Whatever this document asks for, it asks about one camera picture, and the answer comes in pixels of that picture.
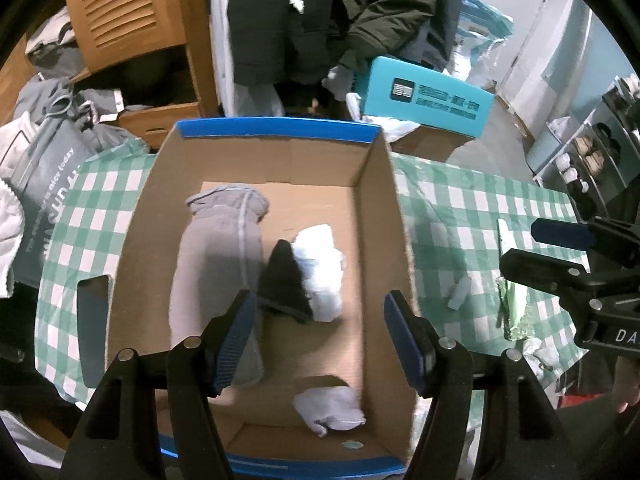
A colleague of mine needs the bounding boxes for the pale grey sock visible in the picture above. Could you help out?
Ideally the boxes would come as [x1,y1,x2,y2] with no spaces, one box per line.
[292,386,367,438]

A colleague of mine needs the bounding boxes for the navy hanging coat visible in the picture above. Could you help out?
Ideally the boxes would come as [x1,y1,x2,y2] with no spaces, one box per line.
[415,0,466,73]

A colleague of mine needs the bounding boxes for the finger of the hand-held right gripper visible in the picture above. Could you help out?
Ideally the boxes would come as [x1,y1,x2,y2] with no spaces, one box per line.
[500,248,596,306]
[531,217,640,268]

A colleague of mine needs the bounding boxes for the grey pants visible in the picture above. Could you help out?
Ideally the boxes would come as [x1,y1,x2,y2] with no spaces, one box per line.
[169,186,271,386]

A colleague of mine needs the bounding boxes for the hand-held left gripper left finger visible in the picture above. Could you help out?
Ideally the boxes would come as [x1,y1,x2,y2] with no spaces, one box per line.
[60,289,258,480]

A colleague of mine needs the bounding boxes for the light green plastic bag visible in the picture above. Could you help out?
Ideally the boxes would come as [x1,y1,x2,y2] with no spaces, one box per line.
[496,217,523,328]

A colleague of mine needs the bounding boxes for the white towel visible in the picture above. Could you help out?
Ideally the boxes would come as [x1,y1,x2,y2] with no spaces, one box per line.
[0,120,26,296]

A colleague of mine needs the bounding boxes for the white hanging shirt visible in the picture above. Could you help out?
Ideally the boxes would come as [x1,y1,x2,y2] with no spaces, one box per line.
[207,0,286,118]

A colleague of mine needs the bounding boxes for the brown cardboard box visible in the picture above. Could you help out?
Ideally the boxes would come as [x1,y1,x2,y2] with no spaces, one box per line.
[390,125,476,163]

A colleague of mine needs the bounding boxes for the white cloth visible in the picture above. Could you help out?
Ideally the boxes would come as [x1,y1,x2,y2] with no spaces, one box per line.
[291,224,347,323]

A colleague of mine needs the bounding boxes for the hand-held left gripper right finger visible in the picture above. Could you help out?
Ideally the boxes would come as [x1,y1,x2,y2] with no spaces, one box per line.
[383,290,576,480]

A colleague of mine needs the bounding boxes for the small white tissue piece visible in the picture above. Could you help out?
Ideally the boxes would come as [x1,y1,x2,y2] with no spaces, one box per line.
[446,276,472,311]

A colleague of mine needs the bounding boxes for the grey shoe rack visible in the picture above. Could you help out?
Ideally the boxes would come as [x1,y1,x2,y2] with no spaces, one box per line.
[532,75,640,211]

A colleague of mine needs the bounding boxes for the grey white folded clothes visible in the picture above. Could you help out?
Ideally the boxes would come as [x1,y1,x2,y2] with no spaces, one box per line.
[27,10,83,81]

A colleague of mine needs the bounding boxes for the group of assorted shoes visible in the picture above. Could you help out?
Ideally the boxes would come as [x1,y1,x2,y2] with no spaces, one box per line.
[555,75,640,196]

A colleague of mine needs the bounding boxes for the white plastic bag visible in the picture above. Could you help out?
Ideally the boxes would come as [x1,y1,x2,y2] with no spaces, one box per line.
[345,92,421,143]

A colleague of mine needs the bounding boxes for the person's right hand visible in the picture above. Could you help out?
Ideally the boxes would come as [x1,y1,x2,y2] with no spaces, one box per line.
[612,357,640,413]

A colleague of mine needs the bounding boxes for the black hanging jacket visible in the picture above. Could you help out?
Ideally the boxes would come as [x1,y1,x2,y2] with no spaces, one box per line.
[227,0,331,86]

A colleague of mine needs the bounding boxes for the teal shoe box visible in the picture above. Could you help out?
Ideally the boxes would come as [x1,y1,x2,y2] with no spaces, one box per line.
[357,56,496,139]

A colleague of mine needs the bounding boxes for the blue white plastic sack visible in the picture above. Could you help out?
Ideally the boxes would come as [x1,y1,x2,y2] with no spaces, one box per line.
[450,0,516,86]

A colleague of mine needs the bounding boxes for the blue-rimmed cardboard box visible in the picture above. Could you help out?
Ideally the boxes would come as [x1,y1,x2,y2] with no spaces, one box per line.
[104,119,420,478]

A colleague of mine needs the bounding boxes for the grey printed tote bag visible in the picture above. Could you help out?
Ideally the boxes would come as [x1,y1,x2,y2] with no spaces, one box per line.
[10,120,101,286]

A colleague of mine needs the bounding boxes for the wooden louvered wardrobe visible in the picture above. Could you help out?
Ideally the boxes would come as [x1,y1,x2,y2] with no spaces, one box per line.
[0,0,221,148]

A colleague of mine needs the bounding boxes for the light blue trash bin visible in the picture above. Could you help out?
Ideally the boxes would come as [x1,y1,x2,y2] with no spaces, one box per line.
[525,130,556,173]

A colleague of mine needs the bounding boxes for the black smartphone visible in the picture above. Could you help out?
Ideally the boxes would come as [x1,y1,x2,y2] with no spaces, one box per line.
[76,275,112,391]

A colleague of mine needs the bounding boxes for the grey clothes pile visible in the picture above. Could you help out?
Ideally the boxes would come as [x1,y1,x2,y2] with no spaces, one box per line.
[15,77,151,156]

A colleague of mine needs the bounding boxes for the green checkered tablecloth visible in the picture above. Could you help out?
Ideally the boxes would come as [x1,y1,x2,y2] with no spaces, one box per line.
[35,140,593,461]

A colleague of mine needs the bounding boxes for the olive green hanging jacket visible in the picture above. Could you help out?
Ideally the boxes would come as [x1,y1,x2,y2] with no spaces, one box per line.
[327,0,441,73]

